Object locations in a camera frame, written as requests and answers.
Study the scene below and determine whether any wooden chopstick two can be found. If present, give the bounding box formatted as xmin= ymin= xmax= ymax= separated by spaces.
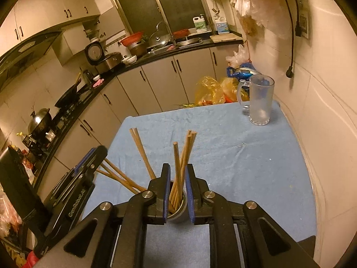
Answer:
xmin=104 ymin=159 xmax=146 ymax=192

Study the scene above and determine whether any wooden chopstick nine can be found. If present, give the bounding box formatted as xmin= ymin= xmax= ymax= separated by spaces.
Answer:
xmin=171 ymin=131 xmax=197 ymax=205

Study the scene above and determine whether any wooden chopstick six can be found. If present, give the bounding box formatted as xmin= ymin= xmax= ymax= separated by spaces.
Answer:
xmin=170 ymin=134 xmax=192 ymax=206

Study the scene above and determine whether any wooden chopstick four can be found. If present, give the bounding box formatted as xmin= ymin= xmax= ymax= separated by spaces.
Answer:
xmin=95 ymin=169 xmax=139 ymax=194

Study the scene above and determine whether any wooden chopstick eight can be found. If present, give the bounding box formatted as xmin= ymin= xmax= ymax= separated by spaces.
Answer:
xmin=169 ymin=129 xmax=193 ymax=202

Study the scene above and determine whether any wooden chopstick five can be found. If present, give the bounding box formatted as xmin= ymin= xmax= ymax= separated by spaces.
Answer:
xmin=133 ymin=128 xmax=156 ymax=179

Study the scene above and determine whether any wooden chopstick one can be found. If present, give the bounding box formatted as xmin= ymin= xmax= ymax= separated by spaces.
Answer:
xmin=129 ymin=128 xmax=156 ymax=179

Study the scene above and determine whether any wooden chopstick seven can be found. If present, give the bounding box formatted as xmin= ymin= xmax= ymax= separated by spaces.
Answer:
xmin=172 ymin=142 xmax=180 ymax=210

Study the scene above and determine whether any wooden chopstick three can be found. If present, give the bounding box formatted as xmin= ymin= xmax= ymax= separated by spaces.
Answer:
xmin=100 ymin=163 xmax=139 ymax=194

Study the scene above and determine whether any kitchen faucet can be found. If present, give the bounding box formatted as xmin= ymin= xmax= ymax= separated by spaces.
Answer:
xmin=156 ymin=21 xmax=177 ymax=47

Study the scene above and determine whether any black chopstick holder cup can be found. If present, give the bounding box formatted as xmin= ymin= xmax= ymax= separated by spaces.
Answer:
xmin=165 ymin=181 xmax=189 ymax=224

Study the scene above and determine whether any blue towel table cover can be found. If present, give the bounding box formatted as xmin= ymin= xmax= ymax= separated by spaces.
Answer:
xmin=83 ymin=103 xmax=316 ymax=267

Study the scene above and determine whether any steel pot with lid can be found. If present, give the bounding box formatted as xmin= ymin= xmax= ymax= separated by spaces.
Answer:
xmin=28 ymin=108 xmax=52 ymax=140

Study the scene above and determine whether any black phone on table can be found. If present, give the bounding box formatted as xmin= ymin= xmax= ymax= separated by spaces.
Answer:
xmin=298 ymin=235 xmax=316 ymax=258

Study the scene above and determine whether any frosted glass mug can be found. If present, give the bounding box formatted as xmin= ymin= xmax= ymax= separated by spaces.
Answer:
xmin=237 ymin=74 xmax=275 ymax=126

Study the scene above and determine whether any yellow plastic bag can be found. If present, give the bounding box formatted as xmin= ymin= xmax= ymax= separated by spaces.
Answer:
xmin=194 ymin=76 xmax=239 ymax=106

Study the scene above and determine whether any black wok pan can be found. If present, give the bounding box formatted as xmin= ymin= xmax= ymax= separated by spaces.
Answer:
xmin=54 ymin=72 xmax=82 ymax=108

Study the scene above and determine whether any black range hood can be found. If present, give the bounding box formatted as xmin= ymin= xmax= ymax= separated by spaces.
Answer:
xmin=0 ymin=31 xmax=62 ymax=91

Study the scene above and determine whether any rice cooker open lid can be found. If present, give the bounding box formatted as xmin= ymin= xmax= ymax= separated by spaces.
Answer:
xmin=84 ymin=40 xmax=124 ymax=75

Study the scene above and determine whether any glass pot lid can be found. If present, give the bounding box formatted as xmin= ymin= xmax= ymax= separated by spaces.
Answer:
xmin=148 ymin=31 xmax=170 ymax=48

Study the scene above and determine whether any red plastic basin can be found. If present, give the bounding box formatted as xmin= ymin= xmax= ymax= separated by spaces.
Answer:
xmin=120 ymin=31 xmax=143 ymax=47

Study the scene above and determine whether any wooden cutting board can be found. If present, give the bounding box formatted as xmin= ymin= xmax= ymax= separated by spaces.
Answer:
xmin=210 ymin=33 xmax=243 ymax=43

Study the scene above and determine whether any blue label detergent jug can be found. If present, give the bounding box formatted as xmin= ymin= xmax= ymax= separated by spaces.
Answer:
xmin=215 ymin=16 xmax=230 ymax=35

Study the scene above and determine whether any green label detergent jug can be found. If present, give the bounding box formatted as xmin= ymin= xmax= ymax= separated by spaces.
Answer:
xmin=192 ymin=14 xmax=208 ymax=33

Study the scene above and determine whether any black power cable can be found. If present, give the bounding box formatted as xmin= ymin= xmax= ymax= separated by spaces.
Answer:
xmin=281 ymin=0 xmax=303 ymax=79

